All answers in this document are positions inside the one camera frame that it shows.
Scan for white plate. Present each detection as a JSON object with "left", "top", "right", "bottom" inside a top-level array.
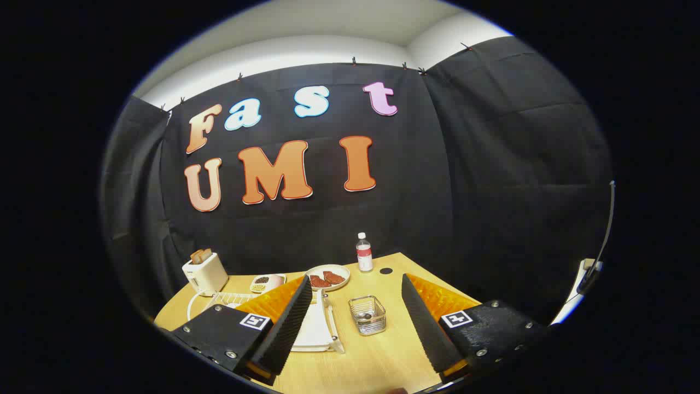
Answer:
[{"left": 305, "top": 264, "right": 351, "bottom": 292}]

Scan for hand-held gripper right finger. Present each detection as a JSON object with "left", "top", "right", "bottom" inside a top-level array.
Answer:
[{"left": 401, "top": 273, "right": 547, "bottom": 384}]

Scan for clear water bottle red label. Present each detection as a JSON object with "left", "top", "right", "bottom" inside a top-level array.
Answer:
[{"left": 356, "top": 232, "right": 374, "bottom": 273}]

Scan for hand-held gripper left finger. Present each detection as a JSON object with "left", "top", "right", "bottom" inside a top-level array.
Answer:
[{"left": 170, "top": 274, "right": 313, "bottom": 386}]

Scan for black backdrop cloth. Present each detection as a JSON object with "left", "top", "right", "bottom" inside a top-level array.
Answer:
[{"left": 101, "top": 36, "right": 613, "bottom": 329}]

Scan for white wire dish rack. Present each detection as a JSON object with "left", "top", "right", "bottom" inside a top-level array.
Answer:
[{"left": 186, "top": 290, "right": 346, "bottom": 355}]

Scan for black cable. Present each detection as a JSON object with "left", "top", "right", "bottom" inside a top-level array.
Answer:
[{"left": 577, "top": 181, "right": 616, "bottom": 296}]

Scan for white toaster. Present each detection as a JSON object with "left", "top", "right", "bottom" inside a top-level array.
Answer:
[{"left": 182, "top": 252, "right": 229, "bottom": 297}]

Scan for metal wire basket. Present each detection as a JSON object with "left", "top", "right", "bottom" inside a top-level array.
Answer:
[{"left": 348, "top": 295, "right": 387, "bottom": 336}]

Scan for white divided snack dish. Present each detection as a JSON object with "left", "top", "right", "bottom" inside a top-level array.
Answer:
[{"left": 250, "top": 274, "right": 287, "bottom": 294}]

